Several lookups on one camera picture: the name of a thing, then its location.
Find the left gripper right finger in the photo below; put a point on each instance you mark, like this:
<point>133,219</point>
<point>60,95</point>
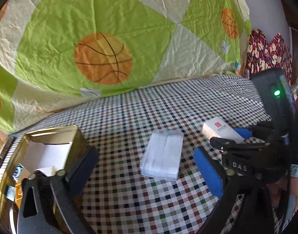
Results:
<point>255,215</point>

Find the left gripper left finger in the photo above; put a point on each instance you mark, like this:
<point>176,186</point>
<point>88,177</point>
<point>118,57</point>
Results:
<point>41,193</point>

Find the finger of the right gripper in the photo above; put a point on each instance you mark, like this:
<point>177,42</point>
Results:
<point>261,130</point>
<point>230,145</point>

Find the white gold carton box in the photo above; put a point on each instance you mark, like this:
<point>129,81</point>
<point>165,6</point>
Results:
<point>216,127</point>

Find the yellow face toy block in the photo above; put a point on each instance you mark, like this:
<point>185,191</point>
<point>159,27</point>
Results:
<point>18,194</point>

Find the moon picture toy block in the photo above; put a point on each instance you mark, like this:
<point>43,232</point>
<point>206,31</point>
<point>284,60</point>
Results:
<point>17,172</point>

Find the clear plastic case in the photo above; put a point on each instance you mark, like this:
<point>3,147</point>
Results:
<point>162,156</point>

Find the blue bear toy block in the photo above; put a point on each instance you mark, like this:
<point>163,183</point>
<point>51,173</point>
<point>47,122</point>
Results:
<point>10,193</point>

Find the gold metal tin tray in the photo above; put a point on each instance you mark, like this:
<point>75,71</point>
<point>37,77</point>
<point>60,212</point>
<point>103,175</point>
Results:
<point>8,209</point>

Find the white paper tray liner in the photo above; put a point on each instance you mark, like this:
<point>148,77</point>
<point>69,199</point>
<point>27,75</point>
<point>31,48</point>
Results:
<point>47,158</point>

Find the black smartphone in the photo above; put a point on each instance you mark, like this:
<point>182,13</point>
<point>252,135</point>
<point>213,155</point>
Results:
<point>5,149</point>

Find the red plaid bear fabric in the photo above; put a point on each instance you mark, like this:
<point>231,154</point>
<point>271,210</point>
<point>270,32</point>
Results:
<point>263,55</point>

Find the checkered tablecloth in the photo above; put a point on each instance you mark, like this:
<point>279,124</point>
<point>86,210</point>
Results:
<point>146,180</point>

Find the green basketball bedsheet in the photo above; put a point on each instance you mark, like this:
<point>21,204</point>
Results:
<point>56,54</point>

